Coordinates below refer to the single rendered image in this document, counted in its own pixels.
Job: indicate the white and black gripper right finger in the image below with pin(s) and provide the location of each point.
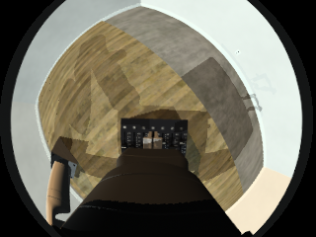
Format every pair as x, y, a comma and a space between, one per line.
157, 141

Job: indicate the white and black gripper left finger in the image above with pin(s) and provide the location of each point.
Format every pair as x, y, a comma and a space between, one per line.
147, 141

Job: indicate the black lighting desk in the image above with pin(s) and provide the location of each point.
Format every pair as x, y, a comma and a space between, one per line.
173, 131

